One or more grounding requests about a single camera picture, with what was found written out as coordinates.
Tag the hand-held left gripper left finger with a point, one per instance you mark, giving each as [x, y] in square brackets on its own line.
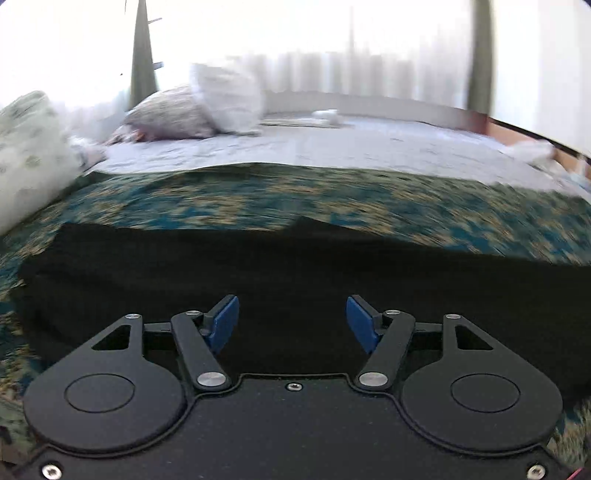
[224, 323]

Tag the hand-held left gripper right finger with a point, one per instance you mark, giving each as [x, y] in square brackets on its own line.
[362, 323]

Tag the black pants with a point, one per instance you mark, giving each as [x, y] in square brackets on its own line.
[295, 277]

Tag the teal patterned blanket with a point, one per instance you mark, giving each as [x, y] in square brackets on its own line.
[221, 198]

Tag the pale bed sheet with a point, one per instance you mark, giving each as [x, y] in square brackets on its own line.
[323, 145]

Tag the floral pillow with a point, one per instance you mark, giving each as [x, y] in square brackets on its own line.
[171, 113]

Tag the white pillow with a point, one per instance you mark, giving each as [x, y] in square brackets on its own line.
[228, 97]

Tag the crumpled white cloth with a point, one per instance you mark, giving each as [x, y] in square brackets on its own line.
[535, 154]

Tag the white sheer curtain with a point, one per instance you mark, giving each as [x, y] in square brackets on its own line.
[369, 78]

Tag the pale green-print pillow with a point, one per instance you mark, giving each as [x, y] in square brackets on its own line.
[27, 152]

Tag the green curtain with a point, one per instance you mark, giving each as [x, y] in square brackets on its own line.
[143, 60]
[480, 55]

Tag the bed frame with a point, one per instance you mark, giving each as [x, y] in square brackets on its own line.
[415, 108]

